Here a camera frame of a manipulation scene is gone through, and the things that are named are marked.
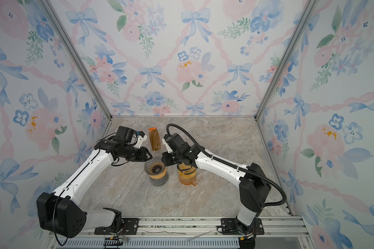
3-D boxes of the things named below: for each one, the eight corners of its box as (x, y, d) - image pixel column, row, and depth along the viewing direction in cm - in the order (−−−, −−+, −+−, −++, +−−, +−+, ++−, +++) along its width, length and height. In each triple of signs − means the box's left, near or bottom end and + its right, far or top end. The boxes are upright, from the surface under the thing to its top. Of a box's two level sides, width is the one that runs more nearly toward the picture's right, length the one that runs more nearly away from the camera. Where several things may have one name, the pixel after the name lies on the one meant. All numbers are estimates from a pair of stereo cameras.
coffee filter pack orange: (153, 151, 102) (150, 142, 94) (151, 138, 109) (148, 128, 101) (162, 149, 103) (160, 140, 95) (159, 136, 110) (157, 126, 102)
